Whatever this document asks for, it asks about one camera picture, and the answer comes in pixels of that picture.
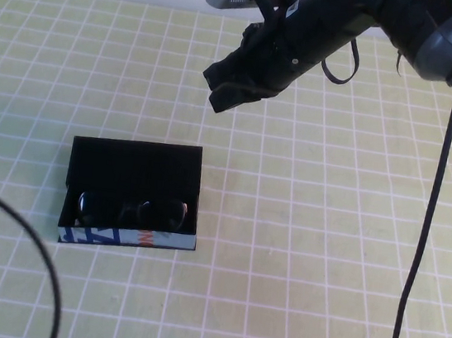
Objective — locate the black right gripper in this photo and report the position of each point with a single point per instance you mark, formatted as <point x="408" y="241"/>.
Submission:
<point x="271" y="46"/>

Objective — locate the black glasses case printed sides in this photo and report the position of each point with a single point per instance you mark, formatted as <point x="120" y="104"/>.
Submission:
<point x="126" y="164"/>

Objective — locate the black frame sunglasses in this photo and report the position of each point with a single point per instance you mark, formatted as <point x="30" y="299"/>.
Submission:
<point x="141" y="212"/>

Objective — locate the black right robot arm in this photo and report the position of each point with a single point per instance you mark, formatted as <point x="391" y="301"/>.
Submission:
<point x="355" y="11"/>

